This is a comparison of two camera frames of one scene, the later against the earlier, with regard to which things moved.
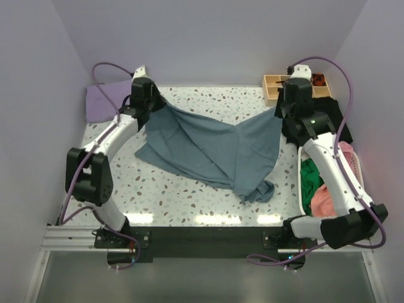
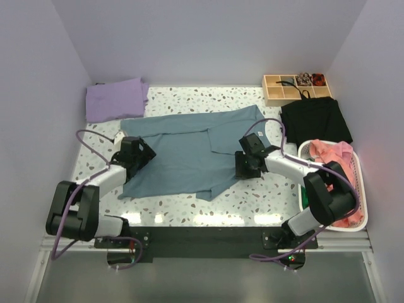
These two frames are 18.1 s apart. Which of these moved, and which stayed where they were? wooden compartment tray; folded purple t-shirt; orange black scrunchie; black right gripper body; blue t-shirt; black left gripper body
Moved: blue t-shirt; black right gripper body; black left gripper body
Stayed: wooden compartment tray; folded purple t-shirt; orange black scrunchie
